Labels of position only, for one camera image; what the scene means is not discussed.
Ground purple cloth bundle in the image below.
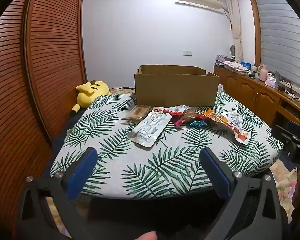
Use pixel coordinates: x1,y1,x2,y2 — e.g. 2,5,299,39
216,54,234,68

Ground cream patterned curtain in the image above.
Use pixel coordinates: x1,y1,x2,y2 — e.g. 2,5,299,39
224,0,245,64

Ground window with grey blind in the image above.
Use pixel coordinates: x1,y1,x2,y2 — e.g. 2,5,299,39
249,0,300,92

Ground pink thermos jug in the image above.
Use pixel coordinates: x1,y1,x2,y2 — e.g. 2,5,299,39
259,64,268,82

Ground pink chicken leg packet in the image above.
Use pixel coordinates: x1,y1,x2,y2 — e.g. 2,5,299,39
163,106,203,128

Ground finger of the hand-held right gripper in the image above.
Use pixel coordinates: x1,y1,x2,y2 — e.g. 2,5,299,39
286,121,300,136
272,124,300,151

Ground wooden louvered wardrobe door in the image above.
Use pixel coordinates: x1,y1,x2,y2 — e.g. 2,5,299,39
0,0,54,233
23,0,88,147

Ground yellow plush toy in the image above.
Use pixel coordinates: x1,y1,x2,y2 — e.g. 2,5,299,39
70,80,111,117

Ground person's left hand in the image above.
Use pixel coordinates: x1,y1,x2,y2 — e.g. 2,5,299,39
130,231,158,240

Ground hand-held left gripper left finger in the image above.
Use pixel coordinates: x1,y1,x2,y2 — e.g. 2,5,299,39
20,147,100,240

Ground long wooden cabinet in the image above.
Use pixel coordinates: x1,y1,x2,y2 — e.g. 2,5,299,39
214,66,300,130

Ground cardboard box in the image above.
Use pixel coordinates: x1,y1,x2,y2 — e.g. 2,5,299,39
134,65,220,108

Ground folded floral cloth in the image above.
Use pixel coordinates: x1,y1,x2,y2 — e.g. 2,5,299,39
224,61,250,77

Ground small white fan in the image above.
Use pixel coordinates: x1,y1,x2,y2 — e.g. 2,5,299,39
227,44,237,60

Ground dark blue cloth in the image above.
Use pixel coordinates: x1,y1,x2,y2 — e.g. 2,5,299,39
52,111,78,155

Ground clear packet of brown cakes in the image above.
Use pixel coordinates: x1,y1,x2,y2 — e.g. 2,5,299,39
122,104,153,123

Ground small blue snack packet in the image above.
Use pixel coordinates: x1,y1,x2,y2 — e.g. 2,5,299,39
189,120,208,128

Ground white and orange snack packet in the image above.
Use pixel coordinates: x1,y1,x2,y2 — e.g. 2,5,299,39
226,110,251,145

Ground silver white pouch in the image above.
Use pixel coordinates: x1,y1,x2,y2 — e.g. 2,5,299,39
127,107,172,147

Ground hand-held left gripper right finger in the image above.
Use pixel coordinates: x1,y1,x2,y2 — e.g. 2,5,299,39
199,147,284,240

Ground floral bed quilt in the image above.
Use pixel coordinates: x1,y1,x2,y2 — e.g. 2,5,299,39
46,87,298,240

